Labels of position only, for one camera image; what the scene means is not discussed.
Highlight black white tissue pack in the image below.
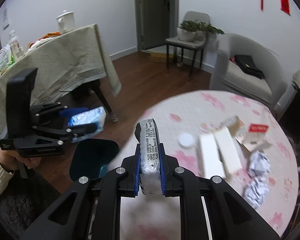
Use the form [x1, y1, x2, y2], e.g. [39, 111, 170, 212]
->
[134, 119, 162, 195]

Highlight blue cartoon wipes pack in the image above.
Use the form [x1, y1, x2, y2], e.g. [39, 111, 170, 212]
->
[67, 106, 107, 143]

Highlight dark teal trash bin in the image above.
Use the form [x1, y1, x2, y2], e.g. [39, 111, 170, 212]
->
[69, 139, 120, 182]

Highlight left hand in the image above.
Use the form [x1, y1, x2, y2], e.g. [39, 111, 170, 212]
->
[0, 148, 42, 172]

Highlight white round lid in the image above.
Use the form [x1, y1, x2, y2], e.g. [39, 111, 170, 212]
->
[178, 133, 195, 148]

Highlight dark table leg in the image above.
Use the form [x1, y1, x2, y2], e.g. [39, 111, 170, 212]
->
[91, 79, 118, 122]

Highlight white box left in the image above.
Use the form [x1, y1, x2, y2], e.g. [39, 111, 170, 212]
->
[199, 133, 226, 179]

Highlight white box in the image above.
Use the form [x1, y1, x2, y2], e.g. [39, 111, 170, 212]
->
[199, 133, 226, 179]
[214, 127, 242, 174]

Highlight beige dining tablecloth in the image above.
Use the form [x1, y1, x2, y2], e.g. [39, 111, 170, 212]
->
[0, 24, 121, 135]

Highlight pink floral round tablecloth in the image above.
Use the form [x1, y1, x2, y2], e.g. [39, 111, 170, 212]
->
[107, 89, 299, 240]

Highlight white box right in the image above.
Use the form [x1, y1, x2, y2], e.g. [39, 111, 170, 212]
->
[214, 127, 242, 174]

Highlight white ceramic jar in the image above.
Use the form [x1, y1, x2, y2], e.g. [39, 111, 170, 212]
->
[56, 10, 76, 34]

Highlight torn cardboard pieces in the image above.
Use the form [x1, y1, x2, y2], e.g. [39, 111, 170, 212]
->
[212, 115, 272, 153]

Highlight red sandisk card package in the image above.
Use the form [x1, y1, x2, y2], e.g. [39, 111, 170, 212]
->
[248, 124, 269, 133]

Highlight crumpled paper ball upper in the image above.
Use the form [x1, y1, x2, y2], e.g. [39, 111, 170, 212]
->
[248, 151, 271, 178]

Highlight grey armchair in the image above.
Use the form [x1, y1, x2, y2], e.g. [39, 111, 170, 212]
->
[209, 34, 287, 114]

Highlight black bag on armchair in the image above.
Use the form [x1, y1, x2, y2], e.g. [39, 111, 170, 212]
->
[234, 55, 264, 80]

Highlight potted green plant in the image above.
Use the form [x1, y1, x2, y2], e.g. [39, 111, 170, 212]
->
[177, 20, 224, 42]

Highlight grey door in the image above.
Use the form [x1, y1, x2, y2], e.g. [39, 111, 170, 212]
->
[135, 0, 179, 51]

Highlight lace covered cabinet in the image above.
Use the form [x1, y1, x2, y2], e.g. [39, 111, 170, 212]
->
[279, 70, 300, 133]

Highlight grey dining chair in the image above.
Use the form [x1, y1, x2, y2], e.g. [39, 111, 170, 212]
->
[165, 11, 210, 77]

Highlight red wall decoration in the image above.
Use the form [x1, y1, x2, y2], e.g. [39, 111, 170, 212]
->
[280, 0, 290, 15]

